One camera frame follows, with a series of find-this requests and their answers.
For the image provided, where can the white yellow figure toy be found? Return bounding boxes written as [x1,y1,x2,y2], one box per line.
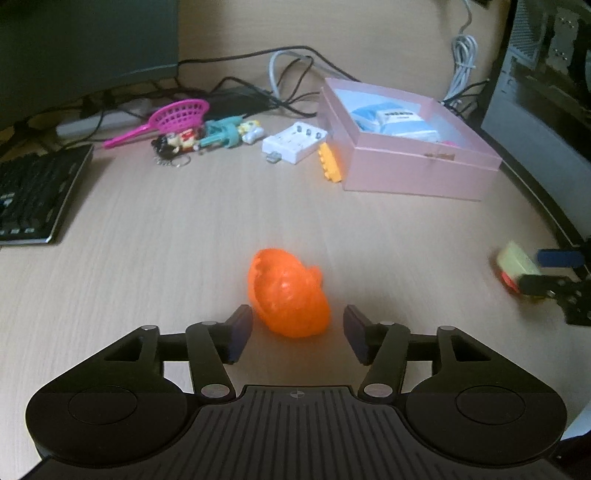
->
[238,120,265,145]

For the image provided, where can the black cable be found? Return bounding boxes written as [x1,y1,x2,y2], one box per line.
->
[179,45,352,83]

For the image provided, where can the grey power strip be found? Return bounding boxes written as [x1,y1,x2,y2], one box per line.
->
[55,98,153,138]

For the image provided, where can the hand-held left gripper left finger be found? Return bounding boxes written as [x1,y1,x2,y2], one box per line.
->
[102,305,254,401]

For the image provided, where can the black keyboard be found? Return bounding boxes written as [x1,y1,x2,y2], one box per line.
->
[0,144,94,245]

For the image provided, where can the blue white packet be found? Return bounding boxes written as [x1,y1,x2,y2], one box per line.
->
[335,88,441,141]

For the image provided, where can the white cable bundle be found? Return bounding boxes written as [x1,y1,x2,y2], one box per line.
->
[441,0,479,108]

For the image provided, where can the orange plastic toy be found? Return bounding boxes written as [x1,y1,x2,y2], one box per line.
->
[247,248,331,339]

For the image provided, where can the pink cardboard box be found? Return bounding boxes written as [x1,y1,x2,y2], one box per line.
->
[320,77,503,202]

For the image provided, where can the doll keychain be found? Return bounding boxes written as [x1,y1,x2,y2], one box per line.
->
[151,128,206,169]

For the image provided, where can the thick grey cable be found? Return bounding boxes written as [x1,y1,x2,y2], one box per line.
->
[269,50,324,99]

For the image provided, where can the black computer case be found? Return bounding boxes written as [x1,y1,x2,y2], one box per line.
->
[480,0,591,250]

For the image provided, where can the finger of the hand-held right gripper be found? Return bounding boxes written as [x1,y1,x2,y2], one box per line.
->
[536,248,587,268]
[518,272,563,297]

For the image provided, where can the yellow red block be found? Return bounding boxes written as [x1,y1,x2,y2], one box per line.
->
[497,241,542,297]

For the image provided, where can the pink toy net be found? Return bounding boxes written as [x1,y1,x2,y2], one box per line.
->
[103,99,210,150]

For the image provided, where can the dark monitor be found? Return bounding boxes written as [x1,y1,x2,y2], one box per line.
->
[0,0,180,132]

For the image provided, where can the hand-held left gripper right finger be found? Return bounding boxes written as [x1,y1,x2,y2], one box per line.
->
[344,305,491,401]

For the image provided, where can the teal plastic toy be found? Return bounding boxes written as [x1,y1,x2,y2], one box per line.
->
[199,117,243,149]

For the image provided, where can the white battery charger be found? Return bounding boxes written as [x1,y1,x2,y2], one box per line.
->
[262,122,329,165]

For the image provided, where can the black power adapter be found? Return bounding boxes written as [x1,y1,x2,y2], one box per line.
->
[207,85,272,119]

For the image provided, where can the orange building block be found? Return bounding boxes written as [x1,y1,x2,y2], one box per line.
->
[318,142,345,184]

